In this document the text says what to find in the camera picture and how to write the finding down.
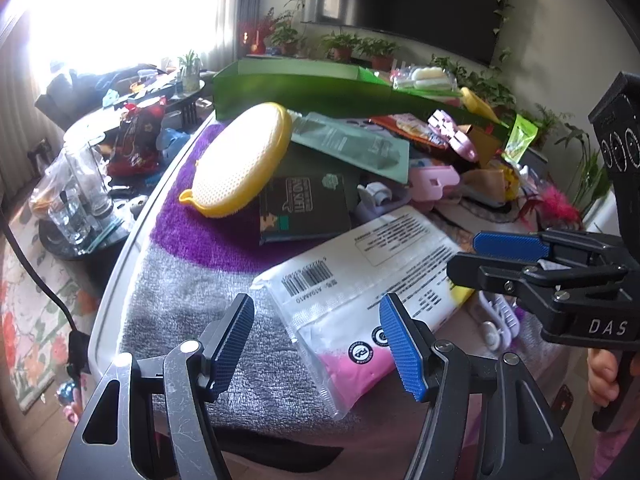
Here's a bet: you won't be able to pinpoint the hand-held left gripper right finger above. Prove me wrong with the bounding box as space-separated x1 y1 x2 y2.
379 293 581 480

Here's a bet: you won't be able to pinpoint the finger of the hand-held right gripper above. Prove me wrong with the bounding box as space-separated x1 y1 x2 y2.
446 254 632 307
472 229 622 264

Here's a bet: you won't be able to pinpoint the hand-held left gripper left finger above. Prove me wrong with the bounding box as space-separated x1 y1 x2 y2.
57 293 255 480

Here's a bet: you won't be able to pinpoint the white zip bag pink contents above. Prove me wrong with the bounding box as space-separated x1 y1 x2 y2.
249 204 477 422

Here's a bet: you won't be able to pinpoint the person's right forearm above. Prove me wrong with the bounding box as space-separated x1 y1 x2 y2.
590 410 640 480

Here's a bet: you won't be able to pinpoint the white desktop table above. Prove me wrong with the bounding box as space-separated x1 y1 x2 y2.
86 107 213 376

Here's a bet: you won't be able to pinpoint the person's right hand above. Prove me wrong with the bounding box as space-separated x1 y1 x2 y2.
587 348 622 408

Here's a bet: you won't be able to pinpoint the white hair claw clip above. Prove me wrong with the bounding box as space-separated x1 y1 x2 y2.
472 289 522 352

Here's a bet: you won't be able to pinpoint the potted green plant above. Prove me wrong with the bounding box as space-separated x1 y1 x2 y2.
554 124 615 213
429 54 517 112
270 7 302 57
359 36 402 72
532 104 572 150
321 31 362 65

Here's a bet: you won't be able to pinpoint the pink feather toy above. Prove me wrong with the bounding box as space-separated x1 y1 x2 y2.
517 184 585 225

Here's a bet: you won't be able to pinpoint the yellow snack packet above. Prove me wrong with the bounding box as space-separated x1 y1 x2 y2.
499 164 522 198

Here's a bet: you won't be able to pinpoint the pink plastic clip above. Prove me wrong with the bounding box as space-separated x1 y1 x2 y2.
406 164 462 202

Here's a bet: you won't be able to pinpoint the golden triangular paper box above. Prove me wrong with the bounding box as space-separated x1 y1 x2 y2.
464 124 502 172

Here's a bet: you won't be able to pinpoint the small green standing packet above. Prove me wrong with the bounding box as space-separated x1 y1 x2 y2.
501 113 539 164

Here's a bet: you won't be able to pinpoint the purple and grey fluffy mat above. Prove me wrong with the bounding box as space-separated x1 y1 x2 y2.
120 119 591 433

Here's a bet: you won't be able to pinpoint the pink plastic holder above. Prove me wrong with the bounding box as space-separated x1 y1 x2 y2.
426 108 482 162

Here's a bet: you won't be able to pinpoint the white spray nozzle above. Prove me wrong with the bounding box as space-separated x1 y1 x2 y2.
356 181 407 222

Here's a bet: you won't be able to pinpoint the orange red flat packet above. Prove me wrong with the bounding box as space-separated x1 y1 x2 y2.
371 113 447 147

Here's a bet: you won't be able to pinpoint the dark green tissue packet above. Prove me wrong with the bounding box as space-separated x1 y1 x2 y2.
258 173 354 246

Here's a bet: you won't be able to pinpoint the pale green sachet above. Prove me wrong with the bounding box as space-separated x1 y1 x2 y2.
290 111 412 187

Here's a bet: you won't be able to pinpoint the clear packet of pads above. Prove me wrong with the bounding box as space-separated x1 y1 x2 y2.
391 62 457 95

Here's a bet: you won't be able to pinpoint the yellow round brush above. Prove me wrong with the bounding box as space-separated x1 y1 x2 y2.
179 102 294 219

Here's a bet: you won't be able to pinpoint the floral floor rug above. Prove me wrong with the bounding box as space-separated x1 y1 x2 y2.
0 202 98 413

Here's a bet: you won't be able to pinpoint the clear drinking glass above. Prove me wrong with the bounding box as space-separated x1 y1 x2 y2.
62 139 117 218
46 187 93 247

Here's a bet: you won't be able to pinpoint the red snack bag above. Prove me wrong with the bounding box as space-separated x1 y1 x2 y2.
106 96 169 177

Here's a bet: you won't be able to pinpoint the dark glass coffee table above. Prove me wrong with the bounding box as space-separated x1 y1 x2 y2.
34 72 217 263

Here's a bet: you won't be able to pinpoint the plant in glass vase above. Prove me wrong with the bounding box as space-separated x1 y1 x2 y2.
176 49 205 95

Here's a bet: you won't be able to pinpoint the grey sofa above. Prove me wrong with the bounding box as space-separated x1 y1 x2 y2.
34 62 168 128

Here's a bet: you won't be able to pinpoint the red flower decoration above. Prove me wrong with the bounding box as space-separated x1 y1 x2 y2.
239 16 275 55

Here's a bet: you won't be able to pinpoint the beige curtain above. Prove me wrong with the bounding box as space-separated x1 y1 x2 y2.
0 10 37 203
216 0 273 63

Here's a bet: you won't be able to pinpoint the bright window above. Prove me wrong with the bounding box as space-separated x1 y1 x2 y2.
19 0 228 73

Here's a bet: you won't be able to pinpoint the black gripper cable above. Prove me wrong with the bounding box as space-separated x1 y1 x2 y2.
0 204 93 378

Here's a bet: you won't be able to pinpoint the black wall television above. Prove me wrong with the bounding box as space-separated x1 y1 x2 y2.
314 0 510 67

